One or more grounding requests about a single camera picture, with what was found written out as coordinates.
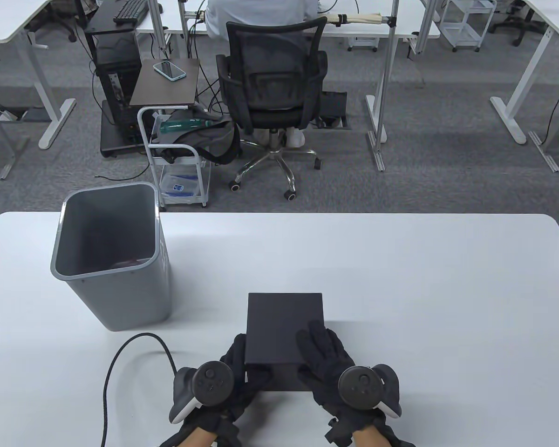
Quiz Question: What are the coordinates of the person's right hand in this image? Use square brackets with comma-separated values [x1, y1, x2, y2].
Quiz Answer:
[296, 320, 402, 443]

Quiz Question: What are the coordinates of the black mesh office chair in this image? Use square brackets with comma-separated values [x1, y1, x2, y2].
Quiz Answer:
[216, 16, 329, 202]

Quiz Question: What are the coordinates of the person's left hand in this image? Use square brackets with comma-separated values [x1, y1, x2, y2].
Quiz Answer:
[173, 333, 274, 447]

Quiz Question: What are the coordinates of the aluminium floor rail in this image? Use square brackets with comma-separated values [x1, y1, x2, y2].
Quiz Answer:
[529, 131, 559, 172]

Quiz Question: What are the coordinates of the white wire cart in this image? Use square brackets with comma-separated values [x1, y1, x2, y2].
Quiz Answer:
[436, 0, 498, 53]

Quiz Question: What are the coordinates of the black computer tower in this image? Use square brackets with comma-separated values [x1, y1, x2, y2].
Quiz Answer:
[93, 32, 143, 140]

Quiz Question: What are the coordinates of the white rolling cart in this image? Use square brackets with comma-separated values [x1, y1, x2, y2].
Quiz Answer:
[137, 105, 212, 208]

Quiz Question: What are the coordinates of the person's left forearm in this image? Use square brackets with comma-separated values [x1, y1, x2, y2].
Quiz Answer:
[172, 428, 219, 447]

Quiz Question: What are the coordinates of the black swivel chair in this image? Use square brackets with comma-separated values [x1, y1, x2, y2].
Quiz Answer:
[488, 0, 548, 46]

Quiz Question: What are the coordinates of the black floor box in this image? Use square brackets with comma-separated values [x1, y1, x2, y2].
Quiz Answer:
[319, 92, 353, 131]

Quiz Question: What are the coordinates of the black gift box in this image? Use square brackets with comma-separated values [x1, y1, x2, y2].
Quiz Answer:
[244, 292, 327, 392]

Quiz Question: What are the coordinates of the aluminium frame post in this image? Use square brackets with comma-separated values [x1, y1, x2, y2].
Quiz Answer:
[364, 0, 400, 172]

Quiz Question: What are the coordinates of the white cart base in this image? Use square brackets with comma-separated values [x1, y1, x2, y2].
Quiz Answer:
[347, 36, 379, 52]

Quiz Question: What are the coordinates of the grey backpack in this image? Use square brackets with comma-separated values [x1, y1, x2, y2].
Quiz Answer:
[150, 109, 242, 164]

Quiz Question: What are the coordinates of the black keyboard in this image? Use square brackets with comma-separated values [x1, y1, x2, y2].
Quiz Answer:
[113, 0, 150, 26]

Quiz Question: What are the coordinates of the green bottle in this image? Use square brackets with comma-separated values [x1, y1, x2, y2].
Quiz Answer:
[160, 119, 213, 133]

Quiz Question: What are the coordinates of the grey plastic trash bin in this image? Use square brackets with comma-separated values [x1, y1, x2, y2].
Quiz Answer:
[50, 183, 172, 332]

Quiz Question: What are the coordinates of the smartphone with teal case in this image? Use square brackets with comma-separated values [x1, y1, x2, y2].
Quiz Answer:
[153, 61, 187, 82]

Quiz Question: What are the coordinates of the black braided cable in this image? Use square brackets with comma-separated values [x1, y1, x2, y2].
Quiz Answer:
[101, 332, 178, 447]

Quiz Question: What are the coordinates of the black computer stand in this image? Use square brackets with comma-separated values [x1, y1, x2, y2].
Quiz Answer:
[84, 0, 164, 158]

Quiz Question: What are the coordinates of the dark brown side table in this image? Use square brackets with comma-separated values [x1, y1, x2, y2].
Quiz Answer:
[130, 58, 201, 108]

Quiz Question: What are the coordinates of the blue white packet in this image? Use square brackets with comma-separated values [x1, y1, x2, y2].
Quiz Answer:
[161, 173, 201, 201]

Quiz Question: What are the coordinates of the grey desk leg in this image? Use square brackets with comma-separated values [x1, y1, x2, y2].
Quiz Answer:
[0, 93, 28, 180]

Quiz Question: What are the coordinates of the grey white right hand controller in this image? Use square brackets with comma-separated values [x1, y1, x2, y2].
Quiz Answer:
[338, 364, 402, 417]

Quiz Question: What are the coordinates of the person's right forearm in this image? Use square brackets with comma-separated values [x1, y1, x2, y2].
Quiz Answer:
[352, 428, 390, 447]

